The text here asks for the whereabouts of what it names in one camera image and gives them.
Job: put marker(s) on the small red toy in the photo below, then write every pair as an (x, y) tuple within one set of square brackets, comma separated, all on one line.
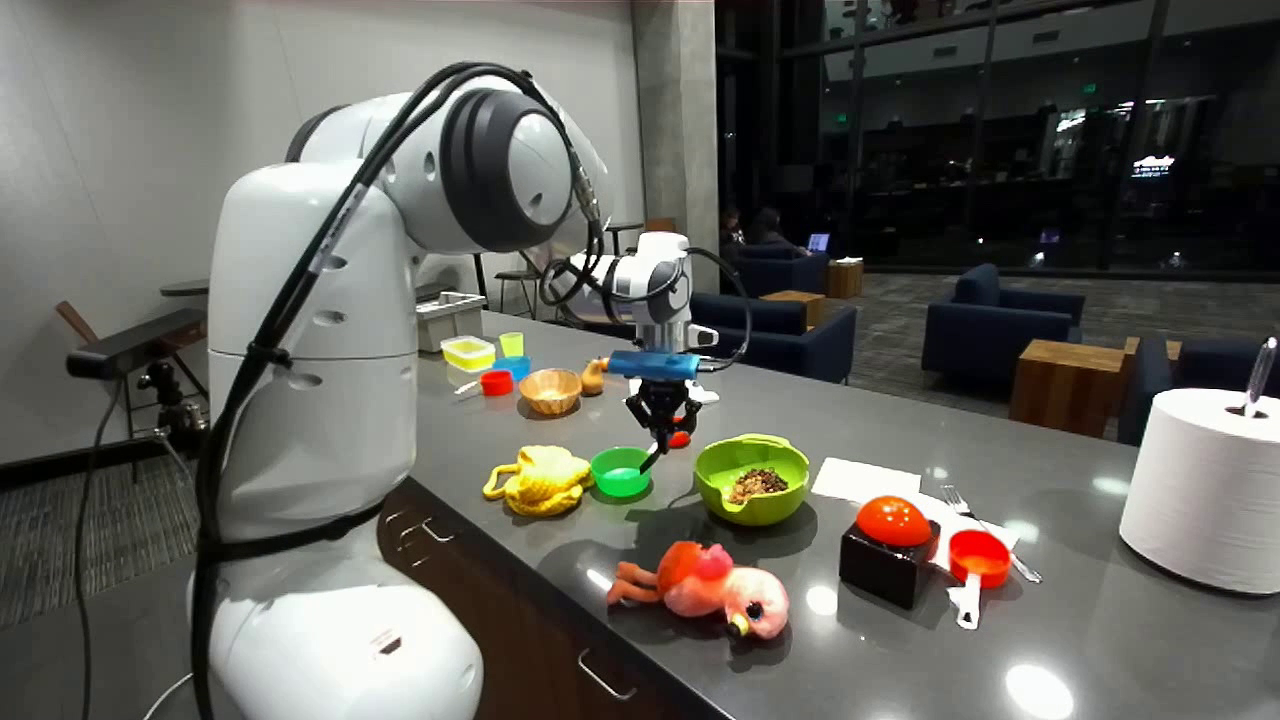
[(680, 439)]

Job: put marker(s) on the pink flamingo plush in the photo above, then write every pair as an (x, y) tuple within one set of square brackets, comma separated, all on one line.
[(720, 590)]

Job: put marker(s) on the grey plastic bin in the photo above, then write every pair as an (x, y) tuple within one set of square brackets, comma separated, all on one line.
[(448, 318)]

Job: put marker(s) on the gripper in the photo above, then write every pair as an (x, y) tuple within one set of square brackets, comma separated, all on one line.
[(662, 393)]

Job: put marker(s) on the paper towel holder rod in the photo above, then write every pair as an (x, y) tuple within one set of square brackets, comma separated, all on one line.
[(1258, 378)]

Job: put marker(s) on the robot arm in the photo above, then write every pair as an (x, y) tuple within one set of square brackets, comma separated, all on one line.
[(300, 400)]

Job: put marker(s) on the silver fork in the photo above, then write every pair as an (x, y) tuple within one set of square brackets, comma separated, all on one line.
[(985, 526)]

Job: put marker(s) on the laptop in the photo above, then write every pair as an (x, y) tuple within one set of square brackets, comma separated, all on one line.
[(818, 242)]

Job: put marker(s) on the stool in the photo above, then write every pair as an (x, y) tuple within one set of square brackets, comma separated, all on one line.
[(517, 285)]

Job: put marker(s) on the window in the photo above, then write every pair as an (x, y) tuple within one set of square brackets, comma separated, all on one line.
[(1000, 130)]

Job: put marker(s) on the red measuring cup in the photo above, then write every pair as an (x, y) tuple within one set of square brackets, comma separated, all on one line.
[(497, 383)]

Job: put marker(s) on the white napkin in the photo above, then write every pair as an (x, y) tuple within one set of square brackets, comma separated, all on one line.
[(862, 480)]

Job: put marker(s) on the paper towel roll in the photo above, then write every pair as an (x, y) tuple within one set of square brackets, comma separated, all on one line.
[(1200, 490)]

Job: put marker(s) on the yellow plastic container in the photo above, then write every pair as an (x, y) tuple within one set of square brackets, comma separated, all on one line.
[(468, 353)]

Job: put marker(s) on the emerald green small bowl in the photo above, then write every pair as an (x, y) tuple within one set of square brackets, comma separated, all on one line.
[(618, 478)]

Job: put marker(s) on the person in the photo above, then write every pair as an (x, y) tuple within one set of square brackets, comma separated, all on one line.
[(770, 230), (730, 228)]

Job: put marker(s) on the yellow-green cup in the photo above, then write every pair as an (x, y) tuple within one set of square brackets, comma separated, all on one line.
[(511, 345)]

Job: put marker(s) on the camera on tripod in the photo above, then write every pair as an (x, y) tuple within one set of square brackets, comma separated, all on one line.
[(130, 345)]

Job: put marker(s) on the blue cup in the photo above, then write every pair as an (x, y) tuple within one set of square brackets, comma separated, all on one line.
[(516, 367)]

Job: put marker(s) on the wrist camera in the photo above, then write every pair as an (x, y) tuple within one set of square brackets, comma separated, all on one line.
[(655, 365)]

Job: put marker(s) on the toy butternut squash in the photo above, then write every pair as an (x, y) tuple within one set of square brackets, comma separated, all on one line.
[(593, 378)]

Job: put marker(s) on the wooden bowl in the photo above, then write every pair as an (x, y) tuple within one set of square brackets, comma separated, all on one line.
[(550, 392)]

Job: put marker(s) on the lime green bowl with food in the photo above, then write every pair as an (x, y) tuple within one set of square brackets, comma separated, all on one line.
[(752, 505)]

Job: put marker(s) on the black spoon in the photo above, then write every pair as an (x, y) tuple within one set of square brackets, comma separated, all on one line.
[(652, 461)]

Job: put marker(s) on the yellow plush chicken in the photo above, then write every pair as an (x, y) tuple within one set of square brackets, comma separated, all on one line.
[(540, 482)]

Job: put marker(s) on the black box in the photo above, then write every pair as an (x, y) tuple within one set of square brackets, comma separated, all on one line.
[(885, 572)]

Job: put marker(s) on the dark blue armchair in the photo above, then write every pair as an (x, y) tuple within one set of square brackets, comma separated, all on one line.
[(1210, 365), (995, 325), (785, 272), (790, 345)]

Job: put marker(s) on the wooden side table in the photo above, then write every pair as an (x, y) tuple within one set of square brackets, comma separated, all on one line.
[(1065, 385), (845, 278), (798, 305)]

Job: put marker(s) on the orange ball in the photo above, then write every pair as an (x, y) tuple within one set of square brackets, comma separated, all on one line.
[(893, 521)]

